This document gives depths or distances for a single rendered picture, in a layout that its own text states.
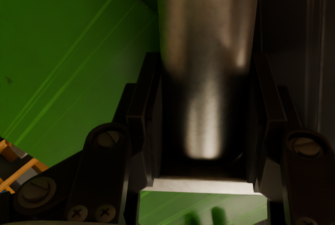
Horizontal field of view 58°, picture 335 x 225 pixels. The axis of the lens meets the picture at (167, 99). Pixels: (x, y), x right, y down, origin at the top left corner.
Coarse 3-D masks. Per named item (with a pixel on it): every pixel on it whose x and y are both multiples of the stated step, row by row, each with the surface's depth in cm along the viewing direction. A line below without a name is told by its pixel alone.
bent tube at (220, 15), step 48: (192, 0) 8; (240, 0) 8; (192, 48) 9; (240, 48) 9; (192, 96) 9; (240, 96) 10; (192, 144) 10; (240, 144) 12; (192, 192) 11; (240, 192) 11
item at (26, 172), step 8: (0, 144) 532; (0, 152) 563; (8, 152) 563; (8, 160) 572; (32, 160) 557; (24, 168) 537; (32, 168) 572; (40, 168) 571; (16, 176) 518; (24, 176) 535; (32, 176) 547; (0, 184) 492; (8, 184) 506; (16, 184) 523; (0, 192) 493
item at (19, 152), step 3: (6, 141) 35; (6, 144) 36; (9, 144) 36; (12, 147) 35; (15, 147) 35; (12, 150) 36; (15, 150) 36; (18, 150) 35; (21, 150) 35; (15, 153) 36; (18, 153) 36; (21, 153) 35; (24, 153) 35; (21, 156) 36
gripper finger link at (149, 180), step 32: (160, 64) 11; (128, 96) 11; (160, 96) 10; (128, 128) 9; (160, 128) 11; (64, 160) 8; (160, 160) 11; (32, 192) 7; (64, 192) 8; (128, 192) 9
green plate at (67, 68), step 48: (0, 0) 12; (48, 0) 12; (96, 0) 12; (144, 0) 12; (0, 48) 13; (48, 48) 13; (96, 48) 13; (144, 48) 13; (0, 96) 15; (48, 96) 15; (96, 96) 14; (48, 144) 17; (144, 192) 18
